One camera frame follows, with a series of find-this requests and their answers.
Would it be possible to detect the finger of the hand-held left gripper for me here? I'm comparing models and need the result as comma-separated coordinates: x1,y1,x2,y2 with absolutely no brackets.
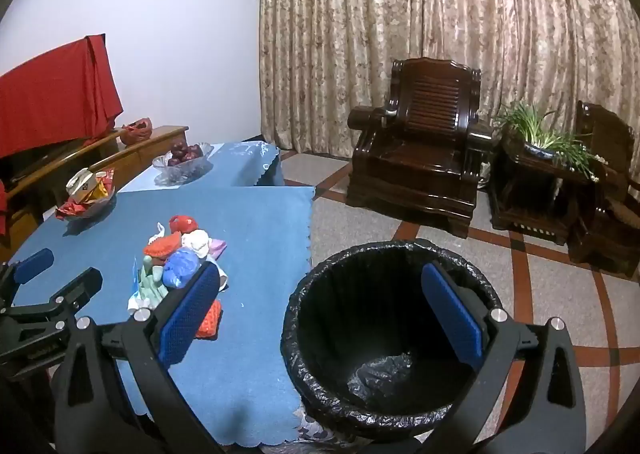
0,248,55,307
10,268,103,334

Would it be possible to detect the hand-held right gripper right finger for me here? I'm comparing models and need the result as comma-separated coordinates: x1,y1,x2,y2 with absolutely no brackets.
420,261,588,454

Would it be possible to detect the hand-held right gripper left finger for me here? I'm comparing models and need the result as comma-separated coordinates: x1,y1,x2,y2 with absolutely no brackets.
52,261,223,454

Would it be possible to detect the orange ribbed knitted pad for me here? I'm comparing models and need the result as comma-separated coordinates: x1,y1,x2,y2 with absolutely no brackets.
195,299,223,340

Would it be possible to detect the pale green toy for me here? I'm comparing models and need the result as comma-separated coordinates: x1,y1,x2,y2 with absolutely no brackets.
134,257,168,307

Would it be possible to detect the orange knitted cap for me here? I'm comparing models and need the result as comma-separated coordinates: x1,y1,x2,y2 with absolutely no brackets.
142,231,183,260

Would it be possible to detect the large white tissue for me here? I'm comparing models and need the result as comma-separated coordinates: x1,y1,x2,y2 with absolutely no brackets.
181,229,211,260

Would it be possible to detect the black bag-lined trash bin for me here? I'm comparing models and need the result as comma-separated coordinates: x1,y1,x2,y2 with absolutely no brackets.
281,237,506,442

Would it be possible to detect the red foil wrapper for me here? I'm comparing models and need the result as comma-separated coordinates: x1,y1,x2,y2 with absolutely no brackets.
55,201,91,221

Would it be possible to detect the glass snack bowl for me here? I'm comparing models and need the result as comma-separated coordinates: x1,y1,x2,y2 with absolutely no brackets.
55,169,118,220

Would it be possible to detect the plain blue tablecloth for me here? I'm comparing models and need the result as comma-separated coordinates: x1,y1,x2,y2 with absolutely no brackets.
0,185,317,450

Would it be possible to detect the black television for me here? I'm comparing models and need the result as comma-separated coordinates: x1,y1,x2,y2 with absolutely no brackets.
0,131,108,185

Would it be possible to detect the glass fruit bowl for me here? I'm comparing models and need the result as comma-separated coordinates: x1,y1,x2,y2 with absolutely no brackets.
151,141,215,186

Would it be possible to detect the dark wooden armchair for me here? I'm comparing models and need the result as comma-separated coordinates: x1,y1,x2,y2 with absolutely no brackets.
346,57,493,239
567,100,640,280

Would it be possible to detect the dark wooden side table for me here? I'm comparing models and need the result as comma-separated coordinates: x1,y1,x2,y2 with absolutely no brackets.
487,127,608,247

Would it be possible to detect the wooden television cabinet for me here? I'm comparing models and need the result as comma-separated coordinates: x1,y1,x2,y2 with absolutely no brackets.
0,125,190,262

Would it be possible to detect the patterned light blue tablecloth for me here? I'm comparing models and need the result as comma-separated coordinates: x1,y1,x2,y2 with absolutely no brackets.
119,141,285,194

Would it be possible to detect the pile of red apples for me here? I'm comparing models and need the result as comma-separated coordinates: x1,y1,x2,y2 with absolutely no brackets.
167,141,204,167

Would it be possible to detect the small red basket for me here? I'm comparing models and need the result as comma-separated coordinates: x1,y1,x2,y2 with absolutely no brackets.
118,117,153,145

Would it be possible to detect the red cloth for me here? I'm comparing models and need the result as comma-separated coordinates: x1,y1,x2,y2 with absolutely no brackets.
0,33,124,235

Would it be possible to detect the blue white plant pot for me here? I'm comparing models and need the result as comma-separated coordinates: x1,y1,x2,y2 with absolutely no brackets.
522,141,558,160

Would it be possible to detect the green leafy plant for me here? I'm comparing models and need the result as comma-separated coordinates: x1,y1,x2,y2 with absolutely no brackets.
492,102,608,182

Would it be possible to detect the beige floral curtain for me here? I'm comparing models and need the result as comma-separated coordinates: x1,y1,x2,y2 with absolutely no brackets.
252,0,640,185

